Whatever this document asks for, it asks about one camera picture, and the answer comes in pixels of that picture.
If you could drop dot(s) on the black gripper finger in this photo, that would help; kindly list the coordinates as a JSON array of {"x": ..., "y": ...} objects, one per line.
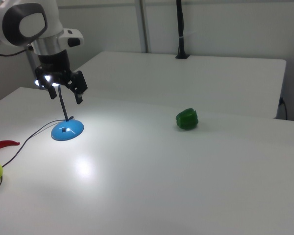
[
  {"x": 78, "y": 83},
  {"x": 51, "y": 91}
]

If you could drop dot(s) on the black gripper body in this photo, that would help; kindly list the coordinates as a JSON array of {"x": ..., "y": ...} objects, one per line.
[{"x": 54, "y": 64}]

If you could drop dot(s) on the blue gooseneck desk lamp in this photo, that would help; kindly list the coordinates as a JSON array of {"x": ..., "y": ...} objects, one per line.
[{"x": 67, "y": 129}]

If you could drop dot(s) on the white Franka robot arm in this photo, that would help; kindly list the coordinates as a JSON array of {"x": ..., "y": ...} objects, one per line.
[{"x": 7, "y": 22}]

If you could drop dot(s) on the red chili pepper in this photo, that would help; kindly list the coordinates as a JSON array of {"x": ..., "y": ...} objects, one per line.
[{"x": 2, "y": 144}]

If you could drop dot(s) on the green bell pepper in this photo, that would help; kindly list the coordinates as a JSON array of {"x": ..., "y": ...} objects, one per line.
[{"x": 187, "y": 119}]

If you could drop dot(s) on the grey metal wall strip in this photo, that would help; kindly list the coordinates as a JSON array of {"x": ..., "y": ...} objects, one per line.
[{"x": 144, "y": 24}]

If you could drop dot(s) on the black camera stand pole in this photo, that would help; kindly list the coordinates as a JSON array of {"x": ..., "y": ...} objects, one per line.
[{"x": 180, "y": 27}]

